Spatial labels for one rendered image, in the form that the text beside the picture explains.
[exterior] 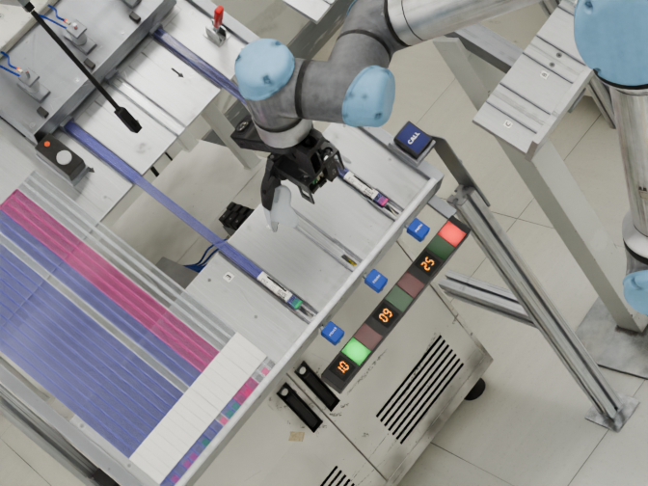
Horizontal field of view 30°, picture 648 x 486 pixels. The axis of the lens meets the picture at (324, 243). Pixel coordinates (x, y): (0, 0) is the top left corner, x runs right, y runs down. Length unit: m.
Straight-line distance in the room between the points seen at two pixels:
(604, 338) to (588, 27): 1.38
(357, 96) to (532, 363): 1.28
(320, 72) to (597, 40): 0.37
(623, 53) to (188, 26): 0.98
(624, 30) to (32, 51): 1.07
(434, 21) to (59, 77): 0.72
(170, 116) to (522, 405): 1.02
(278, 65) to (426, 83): 2.17
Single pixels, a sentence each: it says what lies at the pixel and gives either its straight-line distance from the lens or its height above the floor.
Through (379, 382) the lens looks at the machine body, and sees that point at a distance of 2.42.
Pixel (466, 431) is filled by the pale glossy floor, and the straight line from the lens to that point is 2.62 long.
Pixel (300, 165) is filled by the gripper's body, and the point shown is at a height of 1.01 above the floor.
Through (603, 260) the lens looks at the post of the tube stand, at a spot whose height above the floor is 0.23.
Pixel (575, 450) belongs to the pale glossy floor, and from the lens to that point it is 2.46.
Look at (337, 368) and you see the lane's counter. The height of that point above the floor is 0.66.
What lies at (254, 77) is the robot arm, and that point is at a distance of 1.49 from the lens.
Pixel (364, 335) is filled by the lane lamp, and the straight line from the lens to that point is 1.90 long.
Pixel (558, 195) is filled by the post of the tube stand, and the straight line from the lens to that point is 2.29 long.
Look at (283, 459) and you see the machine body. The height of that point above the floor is 0.34.
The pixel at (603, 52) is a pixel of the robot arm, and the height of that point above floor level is 1.12.
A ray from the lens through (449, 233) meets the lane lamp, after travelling 1.96.
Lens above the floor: 1.83
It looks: 33 degrees down
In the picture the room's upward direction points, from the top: 39 degrees counter-clockwise
